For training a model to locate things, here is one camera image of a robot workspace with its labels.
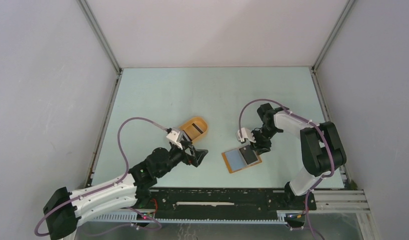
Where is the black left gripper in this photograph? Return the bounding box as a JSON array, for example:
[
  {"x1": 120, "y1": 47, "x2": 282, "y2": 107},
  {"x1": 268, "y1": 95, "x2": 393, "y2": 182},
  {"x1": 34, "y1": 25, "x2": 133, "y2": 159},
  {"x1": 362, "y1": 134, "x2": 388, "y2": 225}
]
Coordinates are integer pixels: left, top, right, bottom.
[{"x1": 156, "y1": 140, "x2": 207, "y2": 178}]

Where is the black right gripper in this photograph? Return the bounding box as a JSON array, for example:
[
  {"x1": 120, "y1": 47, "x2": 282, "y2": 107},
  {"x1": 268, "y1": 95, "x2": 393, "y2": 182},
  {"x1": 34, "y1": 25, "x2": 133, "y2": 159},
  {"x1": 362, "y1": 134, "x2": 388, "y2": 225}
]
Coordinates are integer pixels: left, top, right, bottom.
[{"x1": 246, "y1": 125, "x2": 280, "y2": 156}]

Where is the black VIP card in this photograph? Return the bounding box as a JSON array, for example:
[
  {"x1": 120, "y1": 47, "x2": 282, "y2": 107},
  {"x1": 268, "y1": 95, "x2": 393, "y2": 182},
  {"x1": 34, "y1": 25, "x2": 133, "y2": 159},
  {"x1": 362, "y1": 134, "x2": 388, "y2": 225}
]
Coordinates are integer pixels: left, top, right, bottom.
[{"x1": 239, "y1": 145, "x2": 259, "y2": 165}]

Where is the orange oval plastic tray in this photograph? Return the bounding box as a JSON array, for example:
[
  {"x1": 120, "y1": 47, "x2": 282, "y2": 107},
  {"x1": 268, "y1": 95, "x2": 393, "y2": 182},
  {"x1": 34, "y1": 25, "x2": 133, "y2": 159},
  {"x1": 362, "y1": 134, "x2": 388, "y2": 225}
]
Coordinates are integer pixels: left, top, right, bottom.
[{"x1": 179, "y1": 116, "x2": 209, "y2": 144}]

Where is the orange leather card holder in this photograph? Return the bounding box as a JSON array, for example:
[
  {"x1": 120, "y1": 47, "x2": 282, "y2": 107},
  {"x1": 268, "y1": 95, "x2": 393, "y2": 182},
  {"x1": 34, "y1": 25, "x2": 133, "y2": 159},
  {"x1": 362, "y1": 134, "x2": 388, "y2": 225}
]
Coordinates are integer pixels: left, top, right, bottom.
[{"x1": 221, "y1": 144, "x2": 262, "y2": 174}]

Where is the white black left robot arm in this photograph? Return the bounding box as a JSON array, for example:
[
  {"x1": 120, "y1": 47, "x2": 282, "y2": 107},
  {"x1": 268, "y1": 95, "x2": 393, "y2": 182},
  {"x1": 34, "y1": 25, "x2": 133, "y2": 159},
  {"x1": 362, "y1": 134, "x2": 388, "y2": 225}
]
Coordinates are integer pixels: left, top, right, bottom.
[{"x1": 43, "y1": 140, "x2": 208, "y2": 240}]

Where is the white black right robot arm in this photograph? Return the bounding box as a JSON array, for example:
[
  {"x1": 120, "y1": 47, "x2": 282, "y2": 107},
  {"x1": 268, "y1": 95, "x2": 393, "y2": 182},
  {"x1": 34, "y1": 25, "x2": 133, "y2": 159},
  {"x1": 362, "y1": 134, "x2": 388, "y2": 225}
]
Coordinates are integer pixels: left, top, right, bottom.
[{"x1": 251, "y1": 103, "x2": 347, "y2": 209}]

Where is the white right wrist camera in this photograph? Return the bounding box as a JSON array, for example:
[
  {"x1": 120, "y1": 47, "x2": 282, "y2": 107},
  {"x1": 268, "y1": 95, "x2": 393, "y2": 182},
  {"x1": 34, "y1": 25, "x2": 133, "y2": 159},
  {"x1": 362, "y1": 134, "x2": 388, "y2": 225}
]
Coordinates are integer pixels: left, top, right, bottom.
[{"x1": 237, "y1": 127, "x2": 256, "y2": 144}]

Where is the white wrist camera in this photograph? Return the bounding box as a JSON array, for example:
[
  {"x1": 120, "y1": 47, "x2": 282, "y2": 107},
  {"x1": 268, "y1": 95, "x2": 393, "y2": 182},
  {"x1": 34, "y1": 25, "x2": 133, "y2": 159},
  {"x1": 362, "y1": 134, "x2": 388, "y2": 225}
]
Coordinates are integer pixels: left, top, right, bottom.
[
  {"x1": 237, "y1": 127, "x2": 256, "y2": 144},
  {"x1": 166, "y1": 128, "x2": 186, "y2": 150}
]

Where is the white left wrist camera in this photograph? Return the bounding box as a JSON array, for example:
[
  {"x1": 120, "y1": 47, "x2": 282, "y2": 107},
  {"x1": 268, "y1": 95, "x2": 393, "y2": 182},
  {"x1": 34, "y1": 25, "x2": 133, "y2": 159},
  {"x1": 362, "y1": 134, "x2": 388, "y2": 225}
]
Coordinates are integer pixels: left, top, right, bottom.
[{"x1": 166, "y1": 128, "x2": 186, "y2": 150}]

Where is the black mounting base plate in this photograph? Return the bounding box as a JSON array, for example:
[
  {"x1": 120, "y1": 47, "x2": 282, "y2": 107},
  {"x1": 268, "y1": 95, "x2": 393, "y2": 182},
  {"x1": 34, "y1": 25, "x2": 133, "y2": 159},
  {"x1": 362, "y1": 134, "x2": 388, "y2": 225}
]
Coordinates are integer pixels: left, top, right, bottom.
[{"x1": 133, "y1": 187, "x2": 317, "y2": 221}]

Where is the grey slotted cable duct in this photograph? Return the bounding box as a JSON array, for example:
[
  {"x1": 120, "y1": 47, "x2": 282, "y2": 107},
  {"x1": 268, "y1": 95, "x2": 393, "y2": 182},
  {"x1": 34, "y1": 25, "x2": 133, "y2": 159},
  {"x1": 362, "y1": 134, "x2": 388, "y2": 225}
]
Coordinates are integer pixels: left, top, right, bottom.
[{"x1": 88, "y1": 211, "x2": 287, "y2": 225}]

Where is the aluminium frame rail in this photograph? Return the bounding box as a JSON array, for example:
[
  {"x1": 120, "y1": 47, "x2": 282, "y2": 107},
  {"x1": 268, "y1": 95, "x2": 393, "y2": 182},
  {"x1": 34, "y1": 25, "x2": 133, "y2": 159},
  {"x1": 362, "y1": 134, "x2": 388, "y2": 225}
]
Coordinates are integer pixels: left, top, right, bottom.
[{"x1": 68, "y1": 188, "x2": 371, "y2": 214}]

